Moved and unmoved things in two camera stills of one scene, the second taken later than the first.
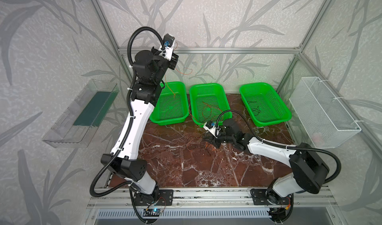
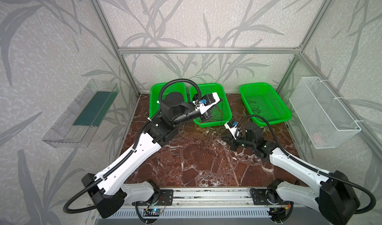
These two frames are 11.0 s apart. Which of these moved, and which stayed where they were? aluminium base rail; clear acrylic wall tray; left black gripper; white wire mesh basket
Moved: left black gripper
Stayed: clear acrylic wall tray; white wire mesh basket; aluminium base rail
